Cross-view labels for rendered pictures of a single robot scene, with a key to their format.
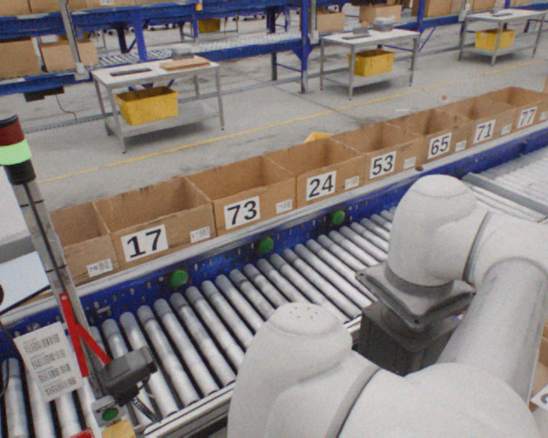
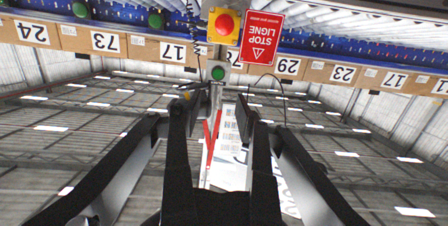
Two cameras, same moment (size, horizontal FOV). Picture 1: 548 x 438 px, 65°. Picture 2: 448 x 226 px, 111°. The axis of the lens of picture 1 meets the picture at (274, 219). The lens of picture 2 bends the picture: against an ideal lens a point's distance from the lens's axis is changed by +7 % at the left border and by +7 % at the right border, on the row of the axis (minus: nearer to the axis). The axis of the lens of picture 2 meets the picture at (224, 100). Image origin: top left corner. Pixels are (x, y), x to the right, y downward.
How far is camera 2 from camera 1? 106 cm
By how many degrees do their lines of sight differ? 62
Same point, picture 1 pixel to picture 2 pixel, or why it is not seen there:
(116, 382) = (201, 118)
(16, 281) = not seen: hidden behind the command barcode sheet
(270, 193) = (83, 46)
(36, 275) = not seen: hidden behind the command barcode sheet
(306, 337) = not seen: outside the picture
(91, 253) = (201, 61)
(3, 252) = (224, 166)
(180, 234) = (151, 47)
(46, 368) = (235, 131)
